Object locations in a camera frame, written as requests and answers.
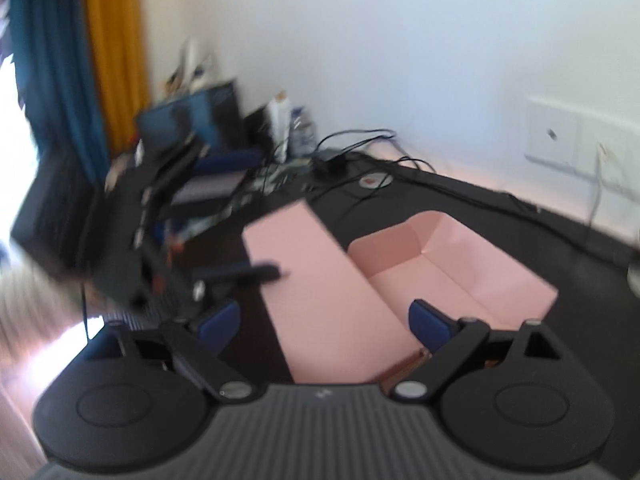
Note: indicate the pink cardboard box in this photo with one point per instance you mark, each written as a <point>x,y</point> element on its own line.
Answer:
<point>320,285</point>

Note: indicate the white squeeze tube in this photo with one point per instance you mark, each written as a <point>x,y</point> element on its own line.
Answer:
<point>280,125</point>

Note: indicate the white wall socket row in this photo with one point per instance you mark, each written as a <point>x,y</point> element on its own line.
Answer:
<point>555,135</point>

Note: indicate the black power adapter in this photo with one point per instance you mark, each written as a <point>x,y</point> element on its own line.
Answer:
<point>330,165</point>

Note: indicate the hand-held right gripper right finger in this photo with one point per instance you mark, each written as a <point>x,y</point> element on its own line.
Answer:
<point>430,325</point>

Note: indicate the white oval object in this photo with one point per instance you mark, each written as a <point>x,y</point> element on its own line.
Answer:
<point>191,55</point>

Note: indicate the blue curtain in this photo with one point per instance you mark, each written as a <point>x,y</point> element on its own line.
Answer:
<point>55,60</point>

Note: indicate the silver round disc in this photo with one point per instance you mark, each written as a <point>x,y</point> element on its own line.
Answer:
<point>375,181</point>

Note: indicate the clear plastic bottle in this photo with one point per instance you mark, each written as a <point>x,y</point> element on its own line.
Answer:
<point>304,132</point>

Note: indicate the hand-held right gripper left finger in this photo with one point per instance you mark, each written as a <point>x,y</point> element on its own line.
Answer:
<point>220,327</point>

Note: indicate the computer monitor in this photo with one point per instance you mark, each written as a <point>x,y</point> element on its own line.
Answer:
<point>195,115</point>

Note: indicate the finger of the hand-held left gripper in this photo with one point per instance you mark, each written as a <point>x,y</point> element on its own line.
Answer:
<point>230,160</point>
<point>240,273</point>

